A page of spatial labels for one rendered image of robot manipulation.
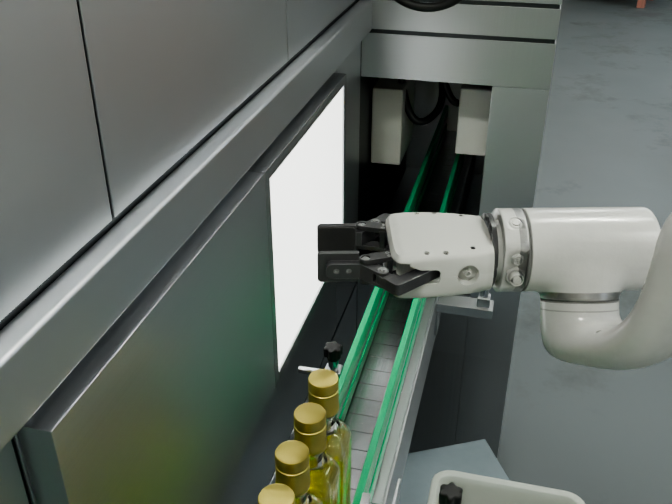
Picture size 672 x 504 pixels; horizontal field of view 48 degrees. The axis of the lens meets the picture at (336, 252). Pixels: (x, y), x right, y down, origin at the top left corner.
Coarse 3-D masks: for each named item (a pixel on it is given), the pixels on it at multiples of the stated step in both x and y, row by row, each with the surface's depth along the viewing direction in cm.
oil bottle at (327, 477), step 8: (328, 456) 84; (328, 464) 82; (336, 464) 84; (312, 472) 81; (320, 472) 81; (328, 472) 82; (336, 472) 83; (312, 480) 81; (320, 480) 81; (328, 480) 81; (336, 480) 83; (312, 488) 81; (320, 488) 81; (328, 488) 81; (336, 488) 84; (320, 496) 81; (328, 496) 81; (336, 496) 85
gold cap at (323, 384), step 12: (312, 372) 85; (324, 372) 85; (312, 384) 83; (324, 384) 83; (336, 384) 83; (312, 396) 84; (324, 396) 83; (336, 396) 84; (324, 408) 84; (336, 408) 85
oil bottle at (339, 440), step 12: (336, 420) 88; (336, 432) 87; (348, 432) 89; (336, 444) 86; (348, 444) 89; (336, 456) 86; (348, 456) 90; (348, 468) 91; (348, 480) 92; (348, 492) 93
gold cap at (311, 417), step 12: (300, 408) 80; (312, 408) 80; (300, 420) 78; (312, 420) 78; (324, 420) 79; (300, 432) 79; (312, 432) 78; (324, 432) 79; (312, 444) 79; (324, 444) 80
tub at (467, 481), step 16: (432, 480) 113; (448, 480) 115; (464, 480) 114; (480, 480) 114; (496, 480) 113; (432, 496) 111; (464, 496) 115; (480, 496) 115; (496, 496) 114; (512, 496) 113; (528, 496) 112; (544, 496) 112; (560, 496) 111; (576, 496) 111
